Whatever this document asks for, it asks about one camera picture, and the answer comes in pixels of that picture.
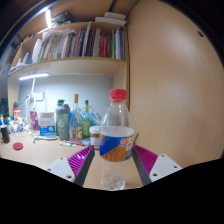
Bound clear bottle green cap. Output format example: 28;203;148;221
81;99;92;139

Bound wooden shelf unit with books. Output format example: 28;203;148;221
6;11;130;88

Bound brown jar white lid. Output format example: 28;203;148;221
89;125;101;150

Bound ceiling tube light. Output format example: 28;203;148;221
44;9;53;30

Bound grey shaker bottle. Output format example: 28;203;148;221
55;103;71;141

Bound clear bottle yellow cap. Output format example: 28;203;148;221
69;93;84;142

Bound white LED desk lamp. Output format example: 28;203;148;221
18;72;50;98

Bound flat round red coaster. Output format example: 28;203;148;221
12;142;24;151

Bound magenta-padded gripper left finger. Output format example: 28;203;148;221
45;144;96;187

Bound white and blue box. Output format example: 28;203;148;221
37;111;57;137

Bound clear red-capped drink bottle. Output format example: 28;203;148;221
98;88;136;191

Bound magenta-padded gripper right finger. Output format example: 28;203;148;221
132;144;183;187

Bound magenta box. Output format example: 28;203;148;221
29;110;40;132

